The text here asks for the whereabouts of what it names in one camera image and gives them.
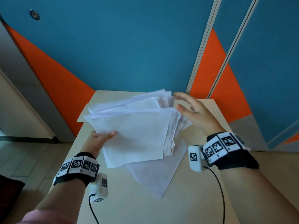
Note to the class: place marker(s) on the person's right thumb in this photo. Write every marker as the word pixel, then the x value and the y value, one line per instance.
pixel 183 111

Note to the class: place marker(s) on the person's right forearm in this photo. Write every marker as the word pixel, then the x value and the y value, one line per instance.
pixel 257 198

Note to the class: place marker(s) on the person's right hand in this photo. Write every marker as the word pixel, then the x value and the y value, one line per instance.
pixel 203 118

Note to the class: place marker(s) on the person's left hand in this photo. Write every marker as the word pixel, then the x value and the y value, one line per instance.
pixel 93 143

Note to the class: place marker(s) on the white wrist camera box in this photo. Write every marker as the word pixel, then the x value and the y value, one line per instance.
pixel 195 158
pixel 100 186

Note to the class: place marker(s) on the black marker wristband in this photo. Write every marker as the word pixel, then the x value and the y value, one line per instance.
pixel 79 166
pixel 224 146

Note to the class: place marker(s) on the grey door frame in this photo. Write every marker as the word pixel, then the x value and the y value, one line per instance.
pixel 28 86

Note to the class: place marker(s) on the person's left forearm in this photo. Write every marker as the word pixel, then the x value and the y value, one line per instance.
pixel 63 202

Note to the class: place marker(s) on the dark red cushion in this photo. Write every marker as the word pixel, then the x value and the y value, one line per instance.
pixel 9 195

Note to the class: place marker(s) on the person's left thumb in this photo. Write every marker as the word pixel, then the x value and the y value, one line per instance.
pixel 107 135

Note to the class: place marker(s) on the stack of white papers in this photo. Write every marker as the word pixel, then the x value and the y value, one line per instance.
pixel 137 130

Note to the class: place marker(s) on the pink sleeve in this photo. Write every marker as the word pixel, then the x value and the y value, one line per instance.
pixel 46 218

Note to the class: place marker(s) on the round metal wall fixture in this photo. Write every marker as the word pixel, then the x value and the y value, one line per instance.
pixel 34 14

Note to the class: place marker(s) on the single white paper sheet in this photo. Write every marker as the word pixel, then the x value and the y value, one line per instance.
pixel 158 174

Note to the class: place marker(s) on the white partition frame strip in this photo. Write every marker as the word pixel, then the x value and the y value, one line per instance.
pixel 233 44
pixel 204 44

